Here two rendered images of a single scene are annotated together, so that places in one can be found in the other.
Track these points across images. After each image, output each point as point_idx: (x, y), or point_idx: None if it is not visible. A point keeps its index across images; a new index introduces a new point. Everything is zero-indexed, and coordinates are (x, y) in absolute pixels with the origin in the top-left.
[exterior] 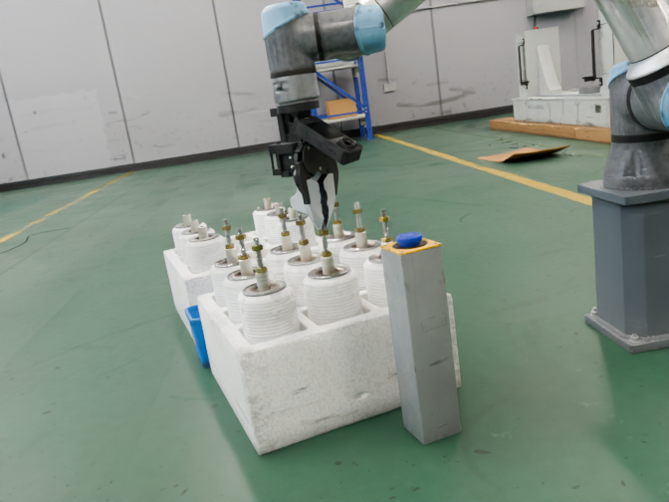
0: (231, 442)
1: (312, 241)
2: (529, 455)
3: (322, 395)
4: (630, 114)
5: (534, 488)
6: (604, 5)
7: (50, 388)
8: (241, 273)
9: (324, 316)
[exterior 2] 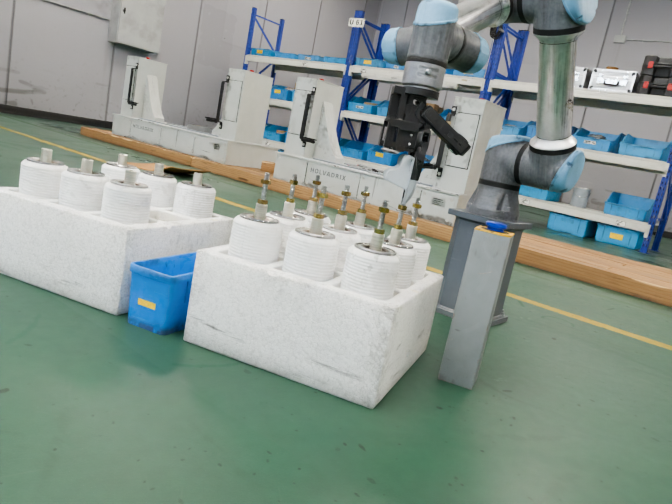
0: (327, 402)
1: (212, 212)
2: (532, 390)
3: (401, 352)
4: (515, 170)
5: (564, 408)
6: (551, 99)
7: None
8: (313, 231)
9: (399, 281)
